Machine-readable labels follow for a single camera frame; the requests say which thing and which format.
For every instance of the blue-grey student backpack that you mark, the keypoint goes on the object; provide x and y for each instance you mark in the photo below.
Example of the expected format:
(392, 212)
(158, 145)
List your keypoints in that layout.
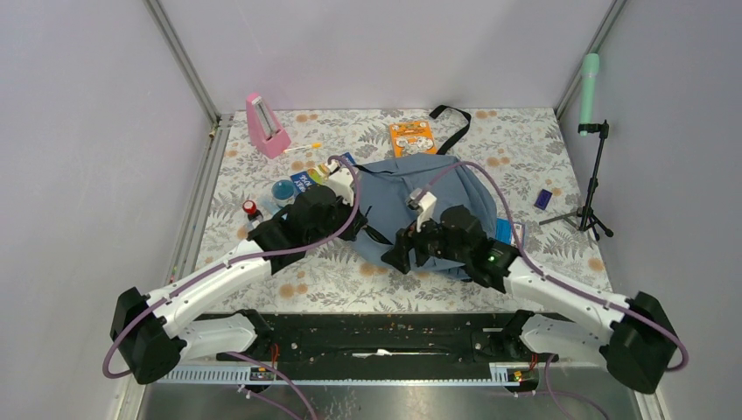
(385, 188)

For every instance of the pink metronome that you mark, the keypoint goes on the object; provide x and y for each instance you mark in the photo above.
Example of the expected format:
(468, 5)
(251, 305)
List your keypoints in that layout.
(265, 132)

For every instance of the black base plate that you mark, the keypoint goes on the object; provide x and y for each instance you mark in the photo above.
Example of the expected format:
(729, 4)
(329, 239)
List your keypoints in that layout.
(409, 342)

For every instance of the orange picture book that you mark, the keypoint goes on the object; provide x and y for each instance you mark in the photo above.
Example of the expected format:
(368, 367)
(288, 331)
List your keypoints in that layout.
(410, 138)

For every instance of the mint green microphone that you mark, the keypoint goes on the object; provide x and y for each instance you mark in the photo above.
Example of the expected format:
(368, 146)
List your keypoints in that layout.
(589, 73)

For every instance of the red capped small bottle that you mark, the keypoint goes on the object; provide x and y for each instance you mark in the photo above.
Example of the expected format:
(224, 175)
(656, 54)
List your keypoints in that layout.
(252, 212)

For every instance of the floral table mat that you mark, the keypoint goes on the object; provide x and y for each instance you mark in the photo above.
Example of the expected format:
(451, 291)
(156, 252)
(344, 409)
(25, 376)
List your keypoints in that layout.
(521, 148)

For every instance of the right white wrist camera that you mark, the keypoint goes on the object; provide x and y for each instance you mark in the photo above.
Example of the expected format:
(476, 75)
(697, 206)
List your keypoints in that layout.
(423, 204)

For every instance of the blue treehouse book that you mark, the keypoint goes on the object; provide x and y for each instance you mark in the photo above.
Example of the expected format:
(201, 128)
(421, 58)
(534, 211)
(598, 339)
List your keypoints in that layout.
(314, 175)

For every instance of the white orange pen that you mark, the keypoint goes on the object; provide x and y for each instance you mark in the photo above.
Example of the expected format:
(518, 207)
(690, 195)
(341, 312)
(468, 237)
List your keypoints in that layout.
(302, 148)

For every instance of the light blue thin book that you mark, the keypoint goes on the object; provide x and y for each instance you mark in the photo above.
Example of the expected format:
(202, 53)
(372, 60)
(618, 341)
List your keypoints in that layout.
(505, 229)

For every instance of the small purple eraser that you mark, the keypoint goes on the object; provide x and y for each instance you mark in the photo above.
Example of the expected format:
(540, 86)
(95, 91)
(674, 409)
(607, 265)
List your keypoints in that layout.
(543, 199)

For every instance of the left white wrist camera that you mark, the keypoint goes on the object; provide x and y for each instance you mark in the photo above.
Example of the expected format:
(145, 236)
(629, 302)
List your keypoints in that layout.
(340, 180)

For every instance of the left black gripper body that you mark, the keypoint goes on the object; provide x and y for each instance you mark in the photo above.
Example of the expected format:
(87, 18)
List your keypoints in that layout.
(340, 217)

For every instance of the blue lidded round jar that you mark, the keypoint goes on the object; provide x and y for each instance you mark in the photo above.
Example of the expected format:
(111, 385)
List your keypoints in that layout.
(283, 192)

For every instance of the black microphone tripod stand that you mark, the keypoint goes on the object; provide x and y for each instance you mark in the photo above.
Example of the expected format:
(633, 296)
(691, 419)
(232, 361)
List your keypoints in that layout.
(583, 218)

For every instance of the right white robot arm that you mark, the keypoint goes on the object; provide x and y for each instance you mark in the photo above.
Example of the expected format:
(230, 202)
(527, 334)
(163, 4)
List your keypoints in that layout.
(631, 338)

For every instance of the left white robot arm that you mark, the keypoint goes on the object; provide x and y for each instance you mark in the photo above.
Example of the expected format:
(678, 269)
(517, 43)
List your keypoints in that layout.
(153, 332)

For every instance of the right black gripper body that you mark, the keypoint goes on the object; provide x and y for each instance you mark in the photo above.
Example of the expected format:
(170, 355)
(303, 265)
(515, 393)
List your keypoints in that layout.
(429, 242)

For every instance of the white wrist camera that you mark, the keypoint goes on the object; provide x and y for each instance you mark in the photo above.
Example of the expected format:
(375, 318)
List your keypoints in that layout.
(423, 204)
(340, 180)

